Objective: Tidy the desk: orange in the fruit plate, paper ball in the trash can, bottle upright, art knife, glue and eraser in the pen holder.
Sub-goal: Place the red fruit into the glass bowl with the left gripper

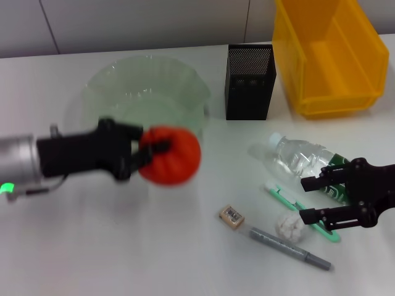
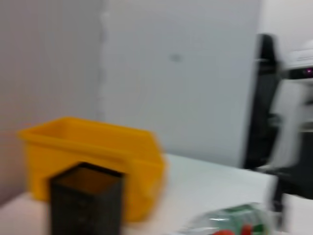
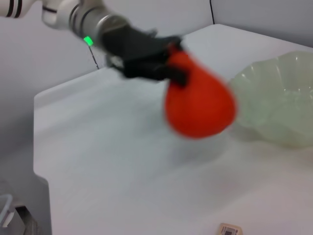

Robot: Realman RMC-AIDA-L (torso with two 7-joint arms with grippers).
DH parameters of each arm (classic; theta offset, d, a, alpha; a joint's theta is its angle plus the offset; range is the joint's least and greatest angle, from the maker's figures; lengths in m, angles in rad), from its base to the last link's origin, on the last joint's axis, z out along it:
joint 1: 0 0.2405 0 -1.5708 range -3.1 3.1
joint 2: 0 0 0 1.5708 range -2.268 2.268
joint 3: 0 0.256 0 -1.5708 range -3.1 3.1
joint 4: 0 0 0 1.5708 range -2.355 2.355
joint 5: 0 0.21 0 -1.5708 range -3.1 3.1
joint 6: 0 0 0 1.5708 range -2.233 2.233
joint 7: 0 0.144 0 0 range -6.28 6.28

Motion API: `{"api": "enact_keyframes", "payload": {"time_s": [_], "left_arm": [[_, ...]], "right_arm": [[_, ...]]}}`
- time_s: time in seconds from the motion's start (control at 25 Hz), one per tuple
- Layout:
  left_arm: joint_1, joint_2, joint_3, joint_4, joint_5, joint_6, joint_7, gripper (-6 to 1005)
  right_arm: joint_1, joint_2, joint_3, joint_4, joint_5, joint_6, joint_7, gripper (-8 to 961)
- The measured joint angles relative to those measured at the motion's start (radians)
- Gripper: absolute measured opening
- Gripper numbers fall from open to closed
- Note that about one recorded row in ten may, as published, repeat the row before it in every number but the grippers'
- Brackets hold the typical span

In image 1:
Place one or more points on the beige eraser with barcode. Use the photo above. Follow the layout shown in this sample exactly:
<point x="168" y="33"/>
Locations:
<point x="231" y="216"/>

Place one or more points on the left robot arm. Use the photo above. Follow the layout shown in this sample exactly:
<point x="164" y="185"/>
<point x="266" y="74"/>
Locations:
<point x="18" y="157"/>

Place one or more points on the clear water bottle green label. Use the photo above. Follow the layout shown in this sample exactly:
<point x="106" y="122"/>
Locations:
<point x="293" y="155"/>

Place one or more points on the yellow plastic bin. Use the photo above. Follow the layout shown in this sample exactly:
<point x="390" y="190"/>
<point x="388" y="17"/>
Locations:
<point x="339" y="77"/>

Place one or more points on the green glass fruit plate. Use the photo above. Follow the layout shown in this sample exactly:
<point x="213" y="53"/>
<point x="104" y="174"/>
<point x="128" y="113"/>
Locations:
<point x="145" y="89"/>

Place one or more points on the grey marker pen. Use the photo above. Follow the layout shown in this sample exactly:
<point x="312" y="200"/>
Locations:
<point x="277" y="243"/>

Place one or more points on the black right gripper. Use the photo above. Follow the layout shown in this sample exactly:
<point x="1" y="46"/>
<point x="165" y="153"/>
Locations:
<point x="376" y="188"/>

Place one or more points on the orange fruit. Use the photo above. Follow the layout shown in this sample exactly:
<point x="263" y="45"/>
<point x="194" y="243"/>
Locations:
<point x="177" y="168"/>

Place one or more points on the black mesh pen holder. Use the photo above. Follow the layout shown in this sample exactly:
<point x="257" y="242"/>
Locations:
<point x="248" y="98"/>

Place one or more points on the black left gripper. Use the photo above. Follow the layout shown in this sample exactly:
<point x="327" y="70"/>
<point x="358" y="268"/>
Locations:
<point x="80" y="154"/>

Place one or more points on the white paper ball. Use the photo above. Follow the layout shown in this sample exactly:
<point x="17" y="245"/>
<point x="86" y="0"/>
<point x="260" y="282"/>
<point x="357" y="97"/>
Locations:
<point x="288" y="229"/>

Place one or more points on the green utility knife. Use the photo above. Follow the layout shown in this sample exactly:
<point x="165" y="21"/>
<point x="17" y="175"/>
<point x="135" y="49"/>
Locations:
<point x="282" y="194"/>

